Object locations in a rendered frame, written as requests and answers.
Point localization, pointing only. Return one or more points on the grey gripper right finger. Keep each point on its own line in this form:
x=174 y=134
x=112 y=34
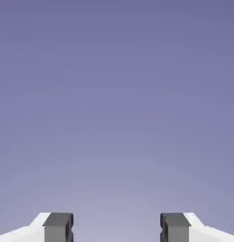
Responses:
x=177 y=226

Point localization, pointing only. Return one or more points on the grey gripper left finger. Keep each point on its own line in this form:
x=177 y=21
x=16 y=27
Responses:
x=56 y=226

